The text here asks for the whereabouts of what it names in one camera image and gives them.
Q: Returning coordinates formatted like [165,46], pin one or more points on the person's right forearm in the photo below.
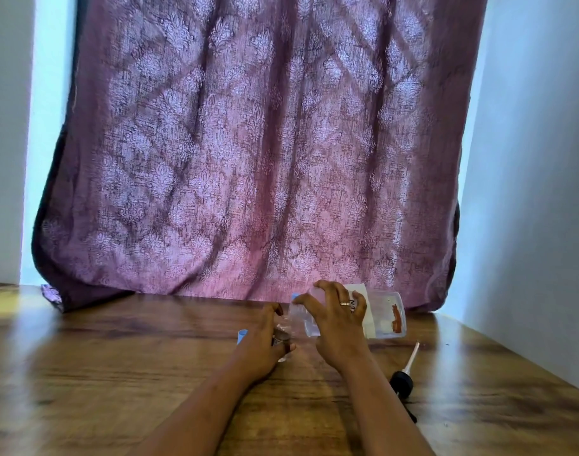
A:
[379,413]

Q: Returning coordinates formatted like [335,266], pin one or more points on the person's left thumb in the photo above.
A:
[284,349]

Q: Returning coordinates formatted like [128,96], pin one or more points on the large clear plastic bottle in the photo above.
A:
[384,315]

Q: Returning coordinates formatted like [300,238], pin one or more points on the person's right thumb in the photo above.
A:
[307,312]

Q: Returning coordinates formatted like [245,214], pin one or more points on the small clear glass bottle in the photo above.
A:
[284,333]

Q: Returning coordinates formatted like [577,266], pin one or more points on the person's left hand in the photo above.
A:
[259,349]

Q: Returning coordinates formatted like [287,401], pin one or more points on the person's left forearm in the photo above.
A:
[203,417]

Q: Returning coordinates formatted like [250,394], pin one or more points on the purple patterned curtain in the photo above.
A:
[251,147]

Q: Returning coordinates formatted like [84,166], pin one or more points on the person's right hand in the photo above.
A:
[339,334]

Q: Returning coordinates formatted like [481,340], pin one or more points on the black pump dispenser white tube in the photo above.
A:
[402,384]

